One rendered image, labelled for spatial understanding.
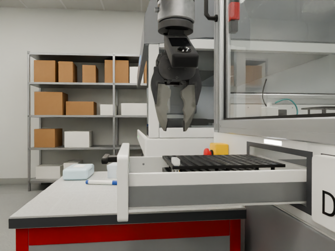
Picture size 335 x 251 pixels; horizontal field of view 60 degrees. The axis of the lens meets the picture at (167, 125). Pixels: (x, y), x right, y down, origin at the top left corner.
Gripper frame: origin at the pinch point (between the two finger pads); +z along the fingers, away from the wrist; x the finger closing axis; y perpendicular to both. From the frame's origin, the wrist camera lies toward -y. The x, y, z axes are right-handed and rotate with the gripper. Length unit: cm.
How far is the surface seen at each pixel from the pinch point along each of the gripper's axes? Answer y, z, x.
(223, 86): 45, -14, -24
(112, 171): 61, 19, 16
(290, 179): -6.7, 9.6, -20.2
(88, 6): 414, -181, 78
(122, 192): -8.6, 11.1, 9.7
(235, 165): -2.9, 7.6, -11.1
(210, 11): 86, -56, -30
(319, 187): -13.3, 9.6, -21.3
